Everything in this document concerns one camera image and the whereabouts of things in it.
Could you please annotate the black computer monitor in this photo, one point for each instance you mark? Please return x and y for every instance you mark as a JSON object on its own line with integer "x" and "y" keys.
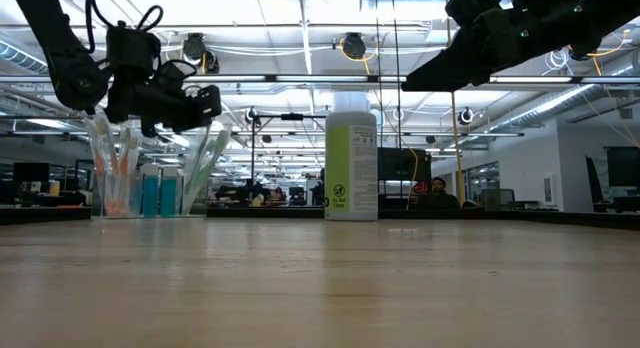
{"x": 30, "y": 175}
{"x": 625, "y": 168}

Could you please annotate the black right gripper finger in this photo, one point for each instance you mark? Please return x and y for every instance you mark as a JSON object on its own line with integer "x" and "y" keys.
{"x": 450, "y": 68}

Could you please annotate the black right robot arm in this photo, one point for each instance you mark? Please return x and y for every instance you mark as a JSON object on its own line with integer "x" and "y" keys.
{"x": 590, "y": 18}

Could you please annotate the white green wipes canister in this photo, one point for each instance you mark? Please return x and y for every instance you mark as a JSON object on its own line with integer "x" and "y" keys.
{"x": 351, "y": 178}

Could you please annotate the black aluminium table frame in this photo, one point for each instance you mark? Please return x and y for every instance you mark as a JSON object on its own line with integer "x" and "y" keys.
{"x": 500, "y": 219}

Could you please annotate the black background rig frame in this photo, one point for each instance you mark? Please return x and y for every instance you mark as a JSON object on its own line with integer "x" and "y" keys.
{"x": 292, "y": 116}

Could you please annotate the long ceiling light bar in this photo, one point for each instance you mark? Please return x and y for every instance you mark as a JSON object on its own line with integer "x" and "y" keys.
{"x": 320, "y": 78}

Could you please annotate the black wall screen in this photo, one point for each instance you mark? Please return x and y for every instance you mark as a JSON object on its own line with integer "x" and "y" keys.
{"x": 405, "y": 163}

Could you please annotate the green toothbrush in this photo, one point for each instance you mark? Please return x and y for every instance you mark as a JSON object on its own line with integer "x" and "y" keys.
{"x": 212, "y": 148}
{"x": 222, "y": 140}
{"x": 187, "y": 198}
{"x": 200, "y": 158}

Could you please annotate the small blue mouthwash bottle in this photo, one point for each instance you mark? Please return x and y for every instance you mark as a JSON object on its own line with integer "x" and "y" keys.
{"x": 168, "y": 198}
{"x": 150, "y": 198}

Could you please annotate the grey mesh office chair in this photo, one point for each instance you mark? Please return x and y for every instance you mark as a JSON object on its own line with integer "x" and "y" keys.
{"x": 497, "y": 198}

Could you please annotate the person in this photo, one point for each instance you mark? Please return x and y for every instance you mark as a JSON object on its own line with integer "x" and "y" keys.
{"x": 440, "y": 198}

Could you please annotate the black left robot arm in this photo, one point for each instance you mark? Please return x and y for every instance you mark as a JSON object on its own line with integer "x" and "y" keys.
{"x": 65, "y": 63}

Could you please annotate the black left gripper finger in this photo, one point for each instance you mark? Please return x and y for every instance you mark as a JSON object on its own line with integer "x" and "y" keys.
{"x": 210, "y": 107}

